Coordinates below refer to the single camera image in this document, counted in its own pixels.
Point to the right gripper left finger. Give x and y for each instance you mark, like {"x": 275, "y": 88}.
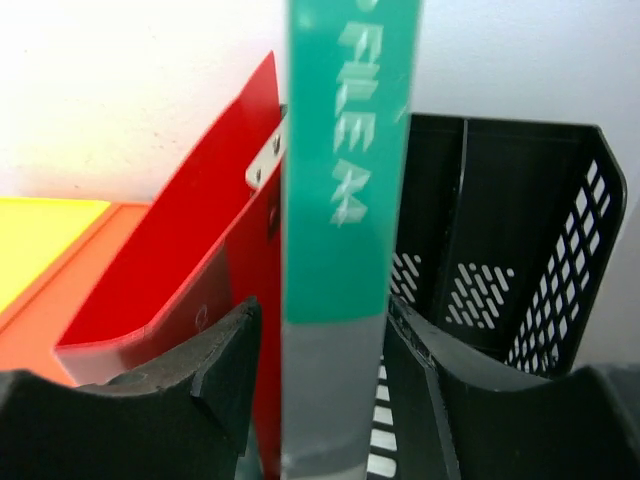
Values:
{"x": 186, "y": 414}

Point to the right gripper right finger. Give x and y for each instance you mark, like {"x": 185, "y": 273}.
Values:
{"x": 459, "y": 414}

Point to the red folder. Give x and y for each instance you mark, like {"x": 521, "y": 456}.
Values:
{"x": 209, "y": 241}

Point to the orange drawer box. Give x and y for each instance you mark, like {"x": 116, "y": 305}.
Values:
{"x": 32, "y": 324}

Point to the yellow drawer box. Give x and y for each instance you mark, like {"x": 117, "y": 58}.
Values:
{"x": 34, "y": 232}

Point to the green notebook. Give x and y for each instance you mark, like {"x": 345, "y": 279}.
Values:
{"x": 350, "y": 76}

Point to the black mesh file organizer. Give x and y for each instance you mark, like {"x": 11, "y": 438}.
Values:
{"x": 505, "y": 230}

